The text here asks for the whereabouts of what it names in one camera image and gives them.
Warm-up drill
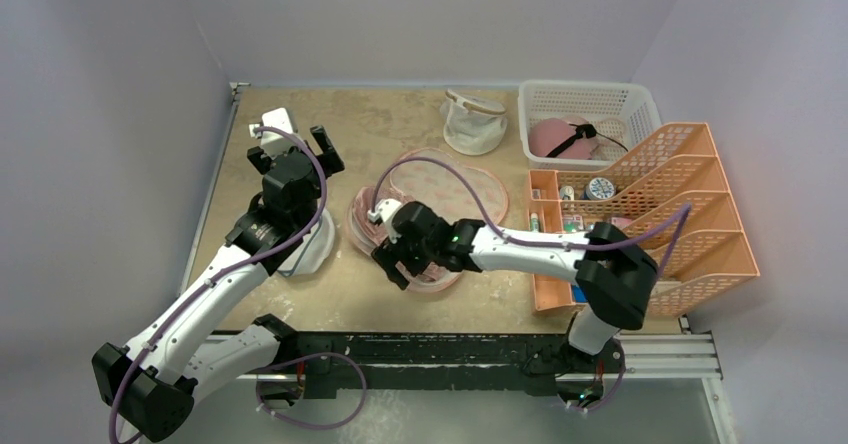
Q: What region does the pink satin bra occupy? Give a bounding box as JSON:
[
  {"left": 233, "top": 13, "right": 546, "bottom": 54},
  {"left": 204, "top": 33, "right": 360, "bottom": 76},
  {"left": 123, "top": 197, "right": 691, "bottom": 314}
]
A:
[{"left": 354, "top": 185, "right": 458, "bottom": 283}]

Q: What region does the floral mesh laundry bag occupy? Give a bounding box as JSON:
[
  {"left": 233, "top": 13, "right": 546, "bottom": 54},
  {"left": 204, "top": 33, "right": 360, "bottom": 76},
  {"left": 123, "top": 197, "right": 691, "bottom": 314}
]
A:
[{"left": 346, "top": 148, "right": 509, "bottom": 255}]

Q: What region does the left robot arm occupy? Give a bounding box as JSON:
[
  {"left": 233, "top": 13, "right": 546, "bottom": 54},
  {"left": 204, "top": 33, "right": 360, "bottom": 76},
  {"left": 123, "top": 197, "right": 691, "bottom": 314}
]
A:
[{"left": 92, "top": 124, "right": 344, "bottom": 443}]

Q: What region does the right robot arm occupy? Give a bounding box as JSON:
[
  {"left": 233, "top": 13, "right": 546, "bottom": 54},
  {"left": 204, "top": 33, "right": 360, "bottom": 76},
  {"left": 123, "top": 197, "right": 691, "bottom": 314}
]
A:
[{"left": 367, "top": 199, "right": 659, "bottom": 371}]

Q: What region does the white round mesh bag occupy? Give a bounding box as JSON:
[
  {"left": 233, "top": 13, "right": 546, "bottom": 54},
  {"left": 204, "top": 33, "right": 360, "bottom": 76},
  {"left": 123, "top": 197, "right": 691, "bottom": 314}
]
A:
[{"left": 277, "top": 209, "right": 336, "bottom": 278}]

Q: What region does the pink bra in basket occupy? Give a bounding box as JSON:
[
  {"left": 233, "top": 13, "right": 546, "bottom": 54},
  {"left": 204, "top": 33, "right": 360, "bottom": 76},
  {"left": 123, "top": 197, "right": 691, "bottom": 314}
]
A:
[{"left": 528, "top": 118, "right": 598, "bottom": 160}]

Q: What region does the white marker in organizer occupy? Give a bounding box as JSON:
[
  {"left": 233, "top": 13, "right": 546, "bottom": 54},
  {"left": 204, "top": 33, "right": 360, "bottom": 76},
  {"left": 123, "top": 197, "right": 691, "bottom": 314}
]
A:
[{"left": 529, "top": 212, "right": 541, "bottom": 233}]

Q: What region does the small white bottle in organizer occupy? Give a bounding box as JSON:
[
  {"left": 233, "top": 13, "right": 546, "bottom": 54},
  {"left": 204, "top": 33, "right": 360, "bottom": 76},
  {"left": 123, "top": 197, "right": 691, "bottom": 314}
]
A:
[{"left": 559, "top": 185, "right": 575, "bottom": 201}]

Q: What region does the white plastic basket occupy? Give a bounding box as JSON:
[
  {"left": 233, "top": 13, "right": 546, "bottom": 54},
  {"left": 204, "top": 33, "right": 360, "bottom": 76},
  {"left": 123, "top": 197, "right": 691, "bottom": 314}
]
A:
[{"left": 517, "top": 79, "right": 662, "bottom": 171}]

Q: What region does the orange plastic desk organizer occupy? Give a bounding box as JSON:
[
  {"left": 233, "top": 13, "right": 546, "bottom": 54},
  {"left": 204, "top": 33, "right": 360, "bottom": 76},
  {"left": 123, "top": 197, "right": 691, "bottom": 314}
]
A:
[{"left": 524, "top": 123, "right": 760, "bottom": 317}]

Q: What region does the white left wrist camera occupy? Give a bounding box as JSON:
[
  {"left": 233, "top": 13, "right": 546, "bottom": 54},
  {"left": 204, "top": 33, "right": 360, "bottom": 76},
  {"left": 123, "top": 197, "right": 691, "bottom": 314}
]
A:
[{"left": 248, "top": 107, "right": 298, "bottom": 158}]

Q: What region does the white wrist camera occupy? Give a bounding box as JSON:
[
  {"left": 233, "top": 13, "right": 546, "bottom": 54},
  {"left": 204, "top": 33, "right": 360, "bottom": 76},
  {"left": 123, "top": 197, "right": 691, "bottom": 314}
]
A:
[
  {"left": 367, "top": 198, "right": 403, "bottom": 243},
  {"left": 248, "top": 107, "right": 298, "bottom": 158}
]

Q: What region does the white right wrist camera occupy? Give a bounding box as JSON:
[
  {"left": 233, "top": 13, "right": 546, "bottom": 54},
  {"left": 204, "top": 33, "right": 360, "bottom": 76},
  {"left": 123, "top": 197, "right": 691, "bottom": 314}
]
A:
[{"left": 367, "top": 198, "right": 403, "bottom": 243}]

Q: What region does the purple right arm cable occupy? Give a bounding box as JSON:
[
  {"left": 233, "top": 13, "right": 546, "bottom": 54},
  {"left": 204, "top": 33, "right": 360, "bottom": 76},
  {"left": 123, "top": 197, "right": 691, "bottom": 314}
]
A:
[{"left": 368, "top": 156, "right": 694, "bottom": 416}]

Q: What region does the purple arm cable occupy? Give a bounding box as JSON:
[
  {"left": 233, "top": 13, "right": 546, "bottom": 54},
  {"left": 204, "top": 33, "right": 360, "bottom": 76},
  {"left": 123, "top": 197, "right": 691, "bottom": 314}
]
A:
[
  {"left": 368, "top": 156, "right": 694, "bottom": 416},
  {"left": 108, "top": 126, "right": 368, "bottom": 444}
]

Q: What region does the metal corner bracket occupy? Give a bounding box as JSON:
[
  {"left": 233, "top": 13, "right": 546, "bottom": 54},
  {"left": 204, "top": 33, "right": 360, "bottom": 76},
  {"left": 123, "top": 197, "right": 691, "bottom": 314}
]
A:
[{"left": 230, "top": 82, "right": 251, "bottom": 105}]

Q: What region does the white mesh drawstring bag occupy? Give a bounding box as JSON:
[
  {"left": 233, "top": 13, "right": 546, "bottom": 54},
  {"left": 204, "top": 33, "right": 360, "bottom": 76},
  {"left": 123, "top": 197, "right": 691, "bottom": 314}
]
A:
[{"left": 440, "top": 89, "right": 508, "bottom": 156}]

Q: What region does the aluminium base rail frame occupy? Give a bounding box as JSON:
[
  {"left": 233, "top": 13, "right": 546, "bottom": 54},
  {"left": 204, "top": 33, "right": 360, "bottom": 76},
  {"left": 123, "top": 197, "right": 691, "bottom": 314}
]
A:
[{"left": 115, "top": 331, "right": 740, "bottom": 444}]

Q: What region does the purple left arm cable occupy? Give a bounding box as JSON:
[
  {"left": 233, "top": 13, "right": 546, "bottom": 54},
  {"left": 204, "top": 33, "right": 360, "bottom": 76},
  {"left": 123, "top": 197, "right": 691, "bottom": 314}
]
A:
[{"left": 108, "top": 126, "right": 368, "bottom": 444}]

